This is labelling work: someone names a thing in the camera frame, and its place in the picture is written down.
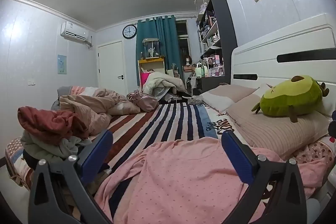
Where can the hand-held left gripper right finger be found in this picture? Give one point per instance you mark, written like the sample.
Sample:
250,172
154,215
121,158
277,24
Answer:
236,155

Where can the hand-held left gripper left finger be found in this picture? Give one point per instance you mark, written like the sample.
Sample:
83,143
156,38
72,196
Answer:
97,153

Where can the pink dotted garment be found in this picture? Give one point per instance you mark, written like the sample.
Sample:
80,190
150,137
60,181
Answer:
178,176

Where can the large beige striped pillow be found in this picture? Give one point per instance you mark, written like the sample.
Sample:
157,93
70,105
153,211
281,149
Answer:
273,132

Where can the beige quilt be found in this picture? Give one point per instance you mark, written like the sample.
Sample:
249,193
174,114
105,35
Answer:
86,106

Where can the grey-green garment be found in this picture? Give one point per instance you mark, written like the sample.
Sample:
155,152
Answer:
44,146

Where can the red garment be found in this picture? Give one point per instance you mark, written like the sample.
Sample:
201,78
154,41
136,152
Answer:
50,121

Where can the small beige pillow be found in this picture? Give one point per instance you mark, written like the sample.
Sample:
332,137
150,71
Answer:
225,95

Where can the pink handbag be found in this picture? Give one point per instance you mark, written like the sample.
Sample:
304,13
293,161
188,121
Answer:
144,102

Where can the striped blanket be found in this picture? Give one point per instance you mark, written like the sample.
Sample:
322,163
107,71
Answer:
162,121

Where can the green avocado plush toy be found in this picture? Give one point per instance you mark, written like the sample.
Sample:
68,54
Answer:
291,98

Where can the white door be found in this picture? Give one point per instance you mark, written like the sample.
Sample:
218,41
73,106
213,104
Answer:
111,69

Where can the magenta bag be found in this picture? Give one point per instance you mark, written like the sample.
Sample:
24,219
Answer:
144,81

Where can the green bottle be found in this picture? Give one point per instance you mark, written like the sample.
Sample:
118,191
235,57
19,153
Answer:
200,70

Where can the white blanket pile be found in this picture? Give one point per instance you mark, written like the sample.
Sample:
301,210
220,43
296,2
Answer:
164,83

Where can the white bed headboard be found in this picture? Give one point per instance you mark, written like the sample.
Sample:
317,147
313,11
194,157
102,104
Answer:
262,61

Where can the mannequin head with wig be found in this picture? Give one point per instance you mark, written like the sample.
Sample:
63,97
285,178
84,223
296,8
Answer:
187,62

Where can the yellow cabinet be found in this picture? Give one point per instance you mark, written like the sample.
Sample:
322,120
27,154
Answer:
152,62

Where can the white air conditioner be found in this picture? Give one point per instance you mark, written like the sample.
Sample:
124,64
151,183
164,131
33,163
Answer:
74,31

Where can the dark bookshelf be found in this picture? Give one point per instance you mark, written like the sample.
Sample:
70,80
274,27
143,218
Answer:
225,29

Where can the window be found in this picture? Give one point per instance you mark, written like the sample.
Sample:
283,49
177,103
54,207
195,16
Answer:
182,37

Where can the teal curtain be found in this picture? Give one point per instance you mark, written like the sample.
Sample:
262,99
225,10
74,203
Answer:
157,32

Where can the blue wall poster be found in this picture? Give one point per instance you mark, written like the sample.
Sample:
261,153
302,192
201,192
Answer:
62,64

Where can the round wall clock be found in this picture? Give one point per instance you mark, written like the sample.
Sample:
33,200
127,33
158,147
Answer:
129,31

